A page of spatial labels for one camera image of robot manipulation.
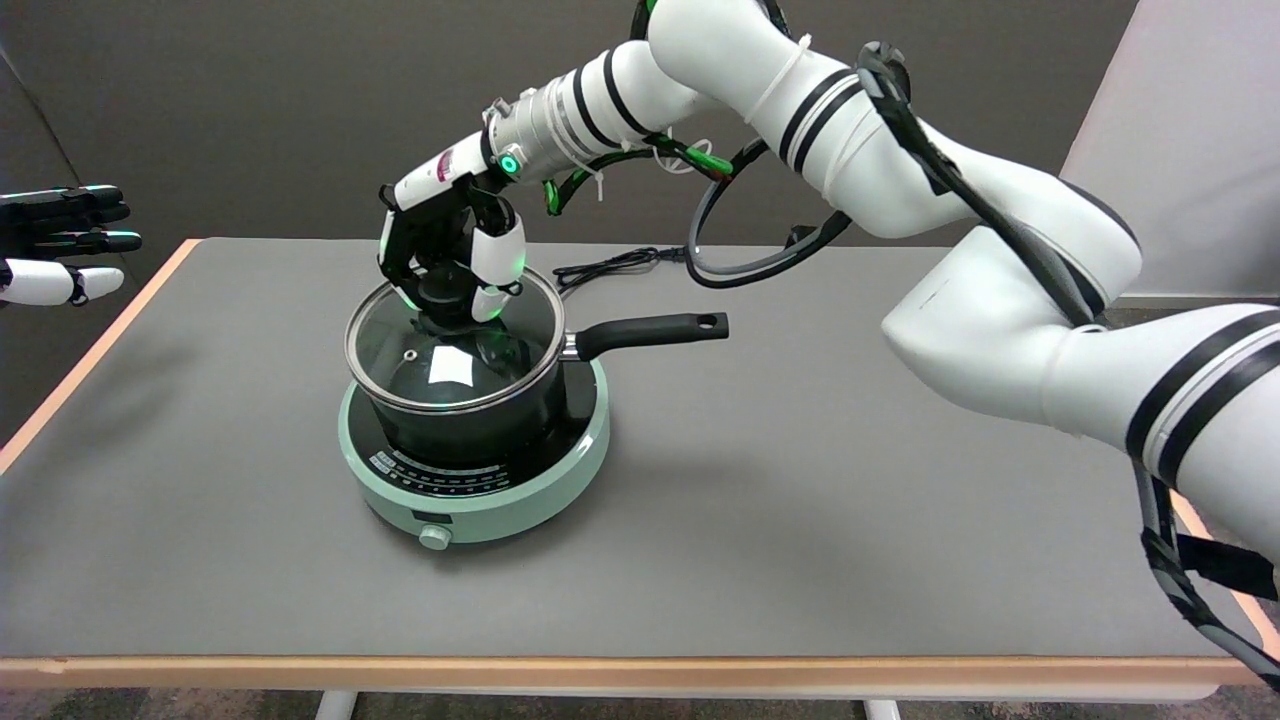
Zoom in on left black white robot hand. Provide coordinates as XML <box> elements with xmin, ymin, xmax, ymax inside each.
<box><xmin>0</xmin><ymin>185</ymin><xmax>143</xmax><ymax>308</ymax></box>

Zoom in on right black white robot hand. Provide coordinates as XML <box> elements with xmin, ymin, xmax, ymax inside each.
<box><xmin>377</xmin><ymin>131</ymin><xmax>528</xmax><ymax>334</ymax></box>

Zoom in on glass pot lid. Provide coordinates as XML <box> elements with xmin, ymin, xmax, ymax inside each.
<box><xmin>344</xmin><ymin>266</ymin><xmax>567</xmax><ymax>416</ymax></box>

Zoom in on mint green induction cooker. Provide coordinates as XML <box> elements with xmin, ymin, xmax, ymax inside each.
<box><xmin>338</xmin><ymin>357</ymin><xmax>611</xmax><ymax>552</ymax></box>

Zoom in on white panel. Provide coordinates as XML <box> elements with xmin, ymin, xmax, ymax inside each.
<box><xmin>1060</xmin><ymin>0</ymin><xmax>1280</xmax><ymax>306</ymax></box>

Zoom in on black soup pot with handle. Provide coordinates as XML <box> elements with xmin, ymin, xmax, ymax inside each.
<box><xmin>346</xmin><ymin>268</ymin><xmax>730</xmax><ymax>469</ymax></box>

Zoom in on black power cord with plug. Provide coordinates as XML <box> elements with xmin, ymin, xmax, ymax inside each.
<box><xmin>552</xmin><ymin>245</ymin><xmax>700</xmax><ymax>301</ymax></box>

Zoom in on black grey robot cable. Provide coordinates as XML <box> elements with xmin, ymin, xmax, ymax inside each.
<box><xmin>684</xmin><ymin>40</ymin><xmax>1280</xmax><ymax>693</ymax></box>

